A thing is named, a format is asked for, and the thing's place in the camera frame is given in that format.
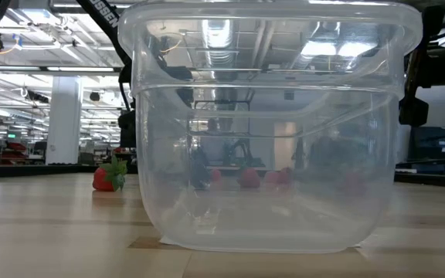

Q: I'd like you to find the black background monitor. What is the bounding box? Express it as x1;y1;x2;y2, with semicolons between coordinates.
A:
119;118;137;149

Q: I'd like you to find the clear plastic tupperware container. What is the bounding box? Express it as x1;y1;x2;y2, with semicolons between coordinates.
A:
117;0;424;255

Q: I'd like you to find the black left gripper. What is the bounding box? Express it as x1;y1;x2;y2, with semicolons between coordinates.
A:
144;32;195;108

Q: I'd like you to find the silver ventilation duct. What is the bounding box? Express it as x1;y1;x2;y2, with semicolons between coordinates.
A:
201;19;234;69

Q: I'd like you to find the white building pillar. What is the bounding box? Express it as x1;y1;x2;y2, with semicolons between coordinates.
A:
46;75;83;166

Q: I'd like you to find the black screen on cart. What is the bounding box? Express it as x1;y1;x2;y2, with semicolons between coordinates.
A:
409;125;445;177

